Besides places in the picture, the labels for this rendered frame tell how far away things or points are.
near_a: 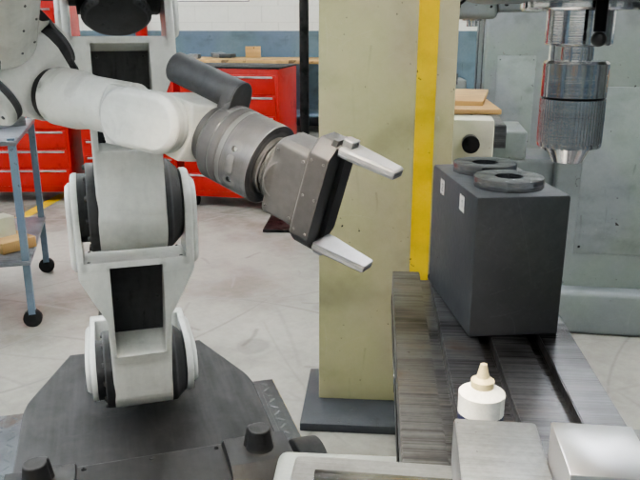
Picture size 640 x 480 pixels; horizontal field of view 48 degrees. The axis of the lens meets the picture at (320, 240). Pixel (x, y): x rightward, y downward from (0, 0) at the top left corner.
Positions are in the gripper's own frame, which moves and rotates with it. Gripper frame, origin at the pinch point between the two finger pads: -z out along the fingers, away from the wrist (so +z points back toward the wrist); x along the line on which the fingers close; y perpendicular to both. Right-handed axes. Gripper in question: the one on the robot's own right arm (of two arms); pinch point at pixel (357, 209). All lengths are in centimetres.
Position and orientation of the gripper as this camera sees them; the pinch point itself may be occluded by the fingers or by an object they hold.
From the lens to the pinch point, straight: 72.8
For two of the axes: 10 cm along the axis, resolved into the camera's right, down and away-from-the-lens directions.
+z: -8.1, -4.4, 3.8
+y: 5.3, -2.8, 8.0
